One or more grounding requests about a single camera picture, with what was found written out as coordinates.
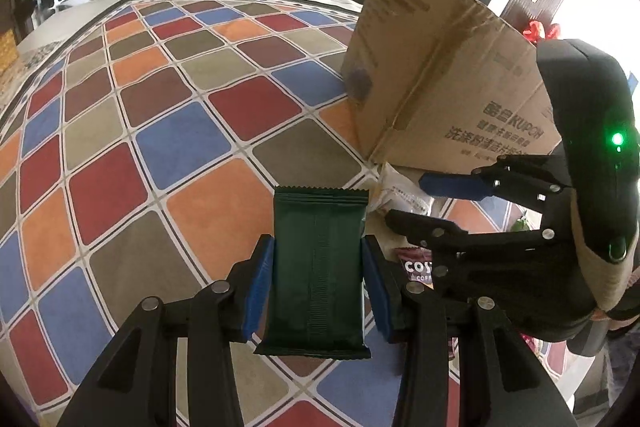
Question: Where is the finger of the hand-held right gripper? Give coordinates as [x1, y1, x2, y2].
[385, 208, 576, 308]
[419, 154, 575, 214]

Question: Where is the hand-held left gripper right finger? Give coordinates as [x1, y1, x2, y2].
[361, 234, 571, 427]

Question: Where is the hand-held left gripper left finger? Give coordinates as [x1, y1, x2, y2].
[57, 234, 276, 427]

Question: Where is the white snack packet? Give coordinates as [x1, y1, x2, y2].
[375, 162, 436, 218]

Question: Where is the dark green snack packet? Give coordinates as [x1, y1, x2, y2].
[253, 186, 372, 359]

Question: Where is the brown cardboard box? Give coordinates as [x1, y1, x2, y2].
[340, 0, 566, 172]

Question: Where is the brown coffee packet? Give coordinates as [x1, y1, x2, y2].
[395, 247, 441, 288]

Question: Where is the red bow decoration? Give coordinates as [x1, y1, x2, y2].
[522, 21, 561, 42]

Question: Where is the patterned placemat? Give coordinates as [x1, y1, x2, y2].
[12, 41, 66, 68]

